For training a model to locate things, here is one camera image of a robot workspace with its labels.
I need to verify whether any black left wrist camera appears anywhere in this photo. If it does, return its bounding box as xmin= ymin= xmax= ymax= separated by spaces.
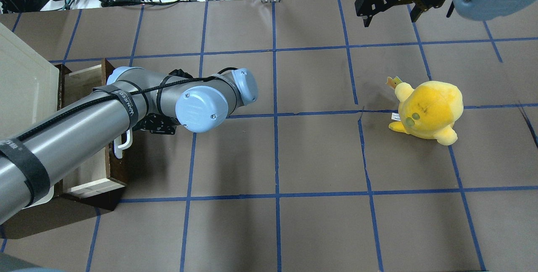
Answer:
xmin=168 ymin=69 xmax=194 ymax=79

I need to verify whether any yellow plush toy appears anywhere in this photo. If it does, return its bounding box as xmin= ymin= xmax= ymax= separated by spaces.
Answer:
xmin=386 ymin=77 xmax=464 ymax=146

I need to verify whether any wooden drawer with white handle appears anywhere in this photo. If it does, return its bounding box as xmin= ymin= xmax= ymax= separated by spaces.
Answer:
xmin=60 ymin=58 xmax=128 ymax=198

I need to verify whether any dark brown wooden base box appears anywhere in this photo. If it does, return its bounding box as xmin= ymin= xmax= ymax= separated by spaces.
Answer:
xmin=1 ymin=65 xmax=128 ymax=239

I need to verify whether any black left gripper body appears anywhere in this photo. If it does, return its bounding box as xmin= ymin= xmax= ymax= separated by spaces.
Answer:
xmin=133 ymin=113 xmax=177 ymax=135

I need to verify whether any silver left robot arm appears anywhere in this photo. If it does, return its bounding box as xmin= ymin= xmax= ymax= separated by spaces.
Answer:
xmin=0 ymin=66 xmax=259 ymax=222

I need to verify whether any cream plastic drawer cabinet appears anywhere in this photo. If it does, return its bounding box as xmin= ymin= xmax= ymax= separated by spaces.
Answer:
xmin=0 ymin=25 xmax=61 ymax=219

